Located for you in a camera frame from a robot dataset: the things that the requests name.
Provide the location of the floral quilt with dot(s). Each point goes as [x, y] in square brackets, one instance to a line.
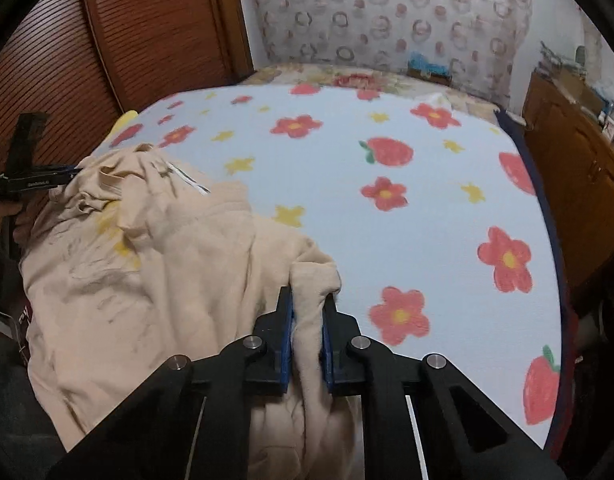
[357, 80]

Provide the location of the blue plastic bag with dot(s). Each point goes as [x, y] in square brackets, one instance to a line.
[427, 62]

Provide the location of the small cardboard box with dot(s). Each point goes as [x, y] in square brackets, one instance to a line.
[432, 79]

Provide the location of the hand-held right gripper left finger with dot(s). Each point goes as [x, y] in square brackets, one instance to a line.
[286, 345]

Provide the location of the white flower print blanket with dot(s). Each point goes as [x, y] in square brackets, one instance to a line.
[337, 180]

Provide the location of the person's dark clothing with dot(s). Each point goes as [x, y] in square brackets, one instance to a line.
[17, 410]

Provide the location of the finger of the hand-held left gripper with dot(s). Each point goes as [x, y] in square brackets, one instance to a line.
[64, 174]

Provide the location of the long wooden cabinet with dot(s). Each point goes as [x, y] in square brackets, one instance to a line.
[582, 180]

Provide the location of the beige printed T-shirt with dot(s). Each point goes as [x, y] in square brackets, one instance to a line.
[187, 285]

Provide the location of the brown slatted wooden wardrobe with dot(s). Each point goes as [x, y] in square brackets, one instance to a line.
[137, 35]

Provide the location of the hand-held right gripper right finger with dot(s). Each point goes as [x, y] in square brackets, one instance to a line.
[327, 355]

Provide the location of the open cardboard box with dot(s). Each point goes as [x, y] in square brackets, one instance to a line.
[579, 87]

